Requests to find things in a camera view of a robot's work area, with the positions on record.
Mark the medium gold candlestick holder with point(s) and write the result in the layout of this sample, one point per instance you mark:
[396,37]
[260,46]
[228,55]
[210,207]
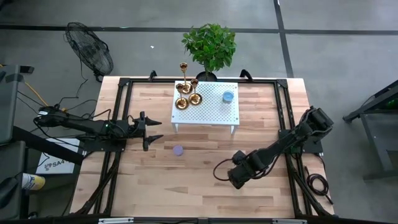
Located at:
[195,99]

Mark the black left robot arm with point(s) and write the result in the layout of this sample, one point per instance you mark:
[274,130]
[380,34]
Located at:
[84,124]

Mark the tall gold candlestick holder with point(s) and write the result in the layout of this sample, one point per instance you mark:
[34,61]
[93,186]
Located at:
[186,89]

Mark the silver metal bracket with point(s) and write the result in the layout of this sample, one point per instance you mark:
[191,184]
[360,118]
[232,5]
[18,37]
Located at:
[115,221]
[289,221]

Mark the black plant pot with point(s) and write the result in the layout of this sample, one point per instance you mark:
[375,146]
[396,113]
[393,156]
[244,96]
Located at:
[200,77]

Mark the white perforated metal shelf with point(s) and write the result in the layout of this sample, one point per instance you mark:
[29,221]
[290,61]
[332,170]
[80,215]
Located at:
[211,115]

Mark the dark grey equipment cart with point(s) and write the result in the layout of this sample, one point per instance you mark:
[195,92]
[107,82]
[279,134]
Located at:
[9,109]

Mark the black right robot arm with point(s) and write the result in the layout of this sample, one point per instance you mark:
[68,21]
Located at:
[280,149]

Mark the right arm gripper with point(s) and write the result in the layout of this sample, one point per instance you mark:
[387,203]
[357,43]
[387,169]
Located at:
[238,178]

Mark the short gold candlestick holder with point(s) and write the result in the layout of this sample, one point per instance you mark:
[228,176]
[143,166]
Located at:
[182,103]

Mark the black aluminium table frame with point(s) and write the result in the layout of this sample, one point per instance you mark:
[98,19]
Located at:
[146,80]

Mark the purple candle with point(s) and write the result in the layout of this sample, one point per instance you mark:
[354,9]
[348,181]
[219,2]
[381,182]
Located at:
[178,150]

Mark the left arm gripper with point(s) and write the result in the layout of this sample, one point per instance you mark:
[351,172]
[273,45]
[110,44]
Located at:
[135,130]

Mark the black metal cart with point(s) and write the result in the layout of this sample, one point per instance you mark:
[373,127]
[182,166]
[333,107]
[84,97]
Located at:
[377,149]

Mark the black floor fan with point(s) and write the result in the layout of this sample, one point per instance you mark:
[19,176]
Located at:
[90,49]

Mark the yellow and white can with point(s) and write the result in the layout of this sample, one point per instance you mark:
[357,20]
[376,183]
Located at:
[34,182]

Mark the green leafy plant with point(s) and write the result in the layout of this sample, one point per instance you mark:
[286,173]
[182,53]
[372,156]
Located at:
[210,46]

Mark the blue candle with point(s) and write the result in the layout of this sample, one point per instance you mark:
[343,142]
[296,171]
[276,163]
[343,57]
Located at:
[228,97]

